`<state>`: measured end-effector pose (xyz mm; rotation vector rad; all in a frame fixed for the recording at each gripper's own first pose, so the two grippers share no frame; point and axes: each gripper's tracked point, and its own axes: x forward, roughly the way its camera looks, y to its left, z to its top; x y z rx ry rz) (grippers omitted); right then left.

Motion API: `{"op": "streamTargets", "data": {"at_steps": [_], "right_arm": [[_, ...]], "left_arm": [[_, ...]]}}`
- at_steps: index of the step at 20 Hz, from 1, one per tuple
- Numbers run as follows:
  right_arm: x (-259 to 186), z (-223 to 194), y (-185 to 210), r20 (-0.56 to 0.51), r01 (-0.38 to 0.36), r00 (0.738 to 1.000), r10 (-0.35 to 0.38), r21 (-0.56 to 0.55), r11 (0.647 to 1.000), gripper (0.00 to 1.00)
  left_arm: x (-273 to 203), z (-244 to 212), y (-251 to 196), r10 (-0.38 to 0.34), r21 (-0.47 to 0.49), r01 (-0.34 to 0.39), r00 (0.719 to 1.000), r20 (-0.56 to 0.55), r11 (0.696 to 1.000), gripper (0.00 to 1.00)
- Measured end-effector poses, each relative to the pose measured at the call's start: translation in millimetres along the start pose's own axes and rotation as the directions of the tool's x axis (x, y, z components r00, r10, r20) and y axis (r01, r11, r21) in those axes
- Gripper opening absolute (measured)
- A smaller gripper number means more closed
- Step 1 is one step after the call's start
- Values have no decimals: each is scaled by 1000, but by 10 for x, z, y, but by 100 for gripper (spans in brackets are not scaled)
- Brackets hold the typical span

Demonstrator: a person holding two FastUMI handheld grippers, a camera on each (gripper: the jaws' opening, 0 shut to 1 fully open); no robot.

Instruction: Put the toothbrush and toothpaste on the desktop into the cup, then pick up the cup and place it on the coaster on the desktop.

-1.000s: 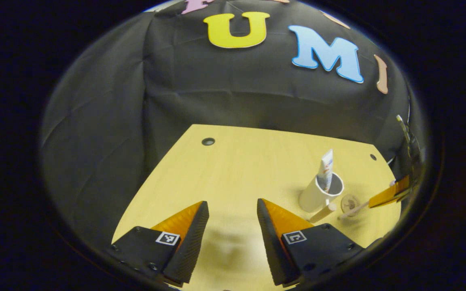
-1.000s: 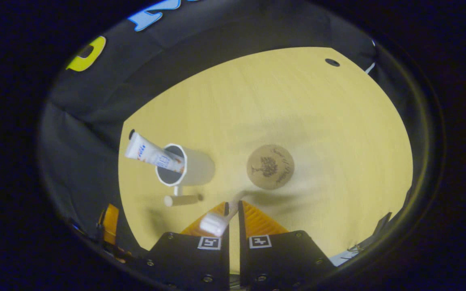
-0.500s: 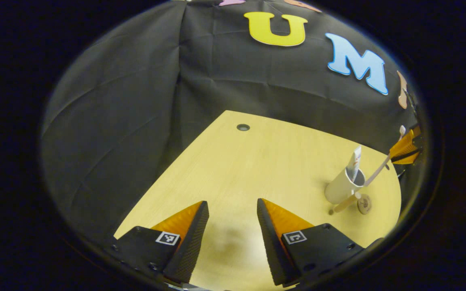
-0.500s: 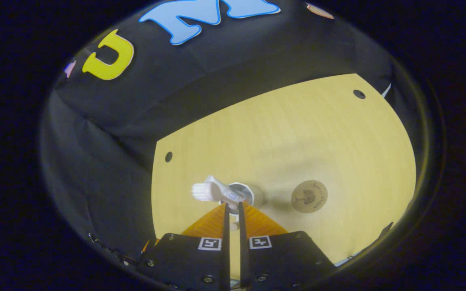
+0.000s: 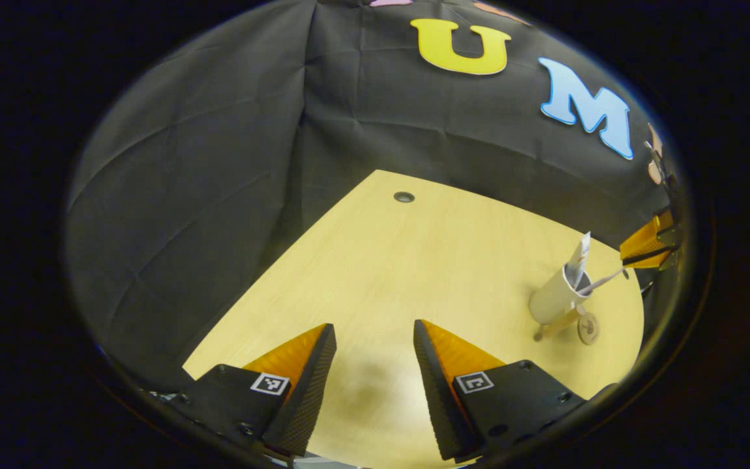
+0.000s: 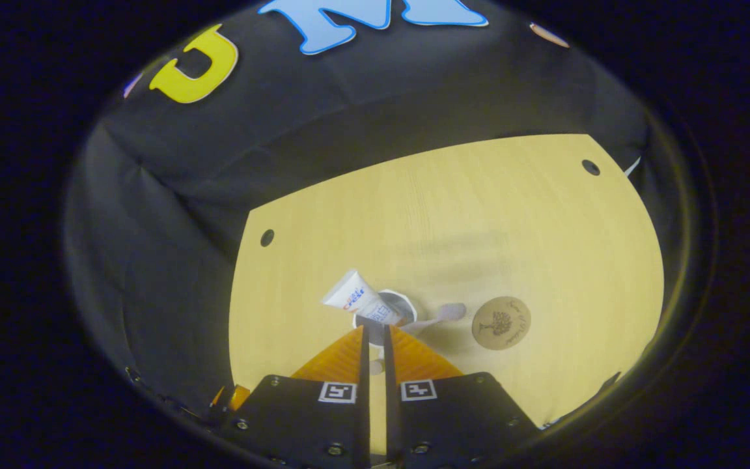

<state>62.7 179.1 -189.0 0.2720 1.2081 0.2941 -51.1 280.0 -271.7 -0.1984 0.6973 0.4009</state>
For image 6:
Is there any white cup with wooden handle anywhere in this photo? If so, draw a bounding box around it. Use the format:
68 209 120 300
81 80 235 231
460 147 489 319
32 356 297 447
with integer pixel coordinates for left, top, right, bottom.
352 290 419 377

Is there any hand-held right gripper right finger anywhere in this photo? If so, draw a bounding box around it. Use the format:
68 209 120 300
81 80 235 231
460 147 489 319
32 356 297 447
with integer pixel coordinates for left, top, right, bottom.
383 324 542 467

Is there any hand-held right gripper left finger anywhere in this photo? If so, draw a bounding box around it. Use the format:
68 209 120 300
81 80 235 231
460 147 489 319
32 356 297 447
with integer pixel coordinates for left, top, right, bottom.
219 325 371 467

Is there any light wooden desktop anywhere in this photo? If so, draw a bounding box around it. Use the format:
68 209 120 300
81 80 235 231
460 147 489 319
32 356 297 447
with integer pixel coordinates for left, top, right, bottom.
227 134 665 457

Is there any white toothpaste tube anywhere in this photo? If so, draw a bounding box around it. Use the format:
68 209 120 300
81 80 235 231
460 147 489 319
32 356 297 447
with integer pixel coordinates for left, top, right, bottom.
321 269 402 326

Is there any pale pink toothbrush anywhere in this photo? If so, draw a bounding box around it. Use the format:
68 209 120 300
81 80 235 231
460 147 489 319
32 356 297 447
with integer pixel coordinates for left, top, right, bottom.
403 302 467 334

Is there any black backdrop cloth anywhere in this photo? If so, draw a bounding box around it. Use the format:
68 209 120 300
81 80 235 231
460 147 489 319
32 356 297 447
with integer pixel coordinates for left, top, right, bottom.
62 0 675 418

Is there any round cork coaster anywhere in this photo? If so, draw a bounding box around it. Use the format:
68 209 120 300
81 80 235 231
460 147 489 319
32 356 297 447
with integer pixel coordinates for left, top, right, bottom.
471 296 533 351

